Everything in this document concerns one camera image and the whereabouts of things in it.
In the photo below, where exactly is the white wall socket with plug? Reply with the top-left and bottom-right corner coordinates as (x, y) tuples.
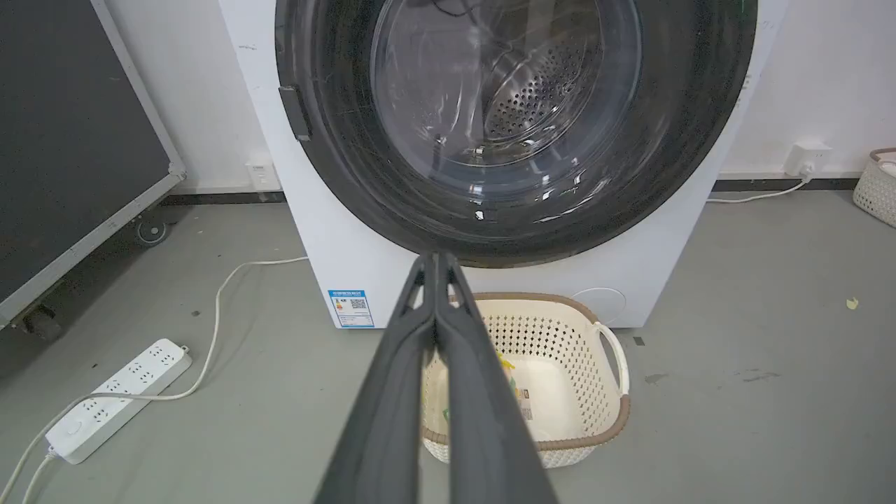
(783, 142), (832, 180)

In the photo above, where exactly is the grey caster wheel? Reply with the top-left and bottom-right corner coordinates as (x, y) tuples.
(134, 217), (169, 247)

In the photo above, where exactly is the white wall outlet plate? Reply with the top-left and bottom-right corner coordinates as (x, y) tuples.
(246, 160), (281, 191)

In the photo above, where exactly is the round black washing machine door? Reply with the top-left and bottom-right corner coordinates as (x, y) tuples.
(274, 0), (759, 269)

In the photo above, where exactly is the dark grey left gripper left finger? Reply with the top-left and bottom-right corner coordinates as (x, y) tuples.
(313, 253), (438, 504)

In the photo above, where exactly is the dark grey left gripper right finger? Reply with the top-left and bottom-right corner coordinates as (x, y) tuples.
(434, 253), (559, 504)

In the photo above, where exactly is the black panel with metal frame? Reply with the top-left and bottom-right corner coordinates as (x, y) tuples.
(0, 0), (187, 330)

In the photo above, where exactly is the cream woven storage basket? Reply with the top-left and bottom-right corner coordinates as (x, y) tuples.
(852, 148), (896, 228)

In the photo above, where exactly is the white power strip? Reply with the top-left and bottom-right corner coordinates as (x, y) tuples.
(45, 339), (193, 465)

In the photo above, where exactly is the blue energy label sticker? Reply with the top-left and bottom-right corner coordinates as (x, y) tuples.
(328, 289), (375, 329)

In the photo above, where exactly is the white power strip cable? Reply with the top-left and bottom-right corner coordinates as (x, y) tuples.
(0, 256), (309, 504)

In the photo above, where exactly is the white front-load washing machine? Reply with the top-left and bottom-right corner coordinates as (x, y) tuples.
(218, 0), (790, 330)

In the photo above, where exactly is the cream perforated laundry basket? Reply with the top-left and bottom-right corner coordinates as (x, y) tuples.
(420, 293), (631, 469)

